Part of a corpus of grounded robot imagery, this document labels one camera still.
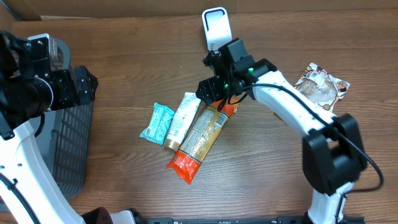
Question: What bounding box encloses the white cream tube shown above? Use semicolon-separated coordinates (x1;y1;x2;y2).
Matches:
164;92;201;151

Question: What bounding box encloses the orange noodle packet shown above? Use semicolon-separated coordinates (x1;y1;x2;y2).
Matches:
166;97;239;184

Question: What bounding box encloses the teal wipes packet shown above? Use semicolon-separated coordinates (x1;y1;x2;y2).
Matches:
140;103;175;145

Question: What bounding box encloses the beige nut snack pouch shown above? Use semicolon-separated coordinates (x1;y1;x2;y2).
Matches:
295;63;351;112

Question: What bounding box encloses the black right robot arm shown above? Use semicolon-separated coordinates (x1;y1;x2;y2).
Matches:
196;39;368;223

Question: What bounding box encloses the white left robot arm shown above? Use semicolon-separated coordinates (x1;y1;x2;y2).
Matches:
1;30;139;223

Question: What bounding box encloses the white barcode scanner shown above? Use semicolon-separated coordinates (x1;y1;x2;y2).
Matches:
201;7;232;51

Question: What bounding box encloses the grey plastic mesh basket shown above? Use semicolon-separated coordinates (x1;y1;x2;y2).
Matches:
0;37;94;212

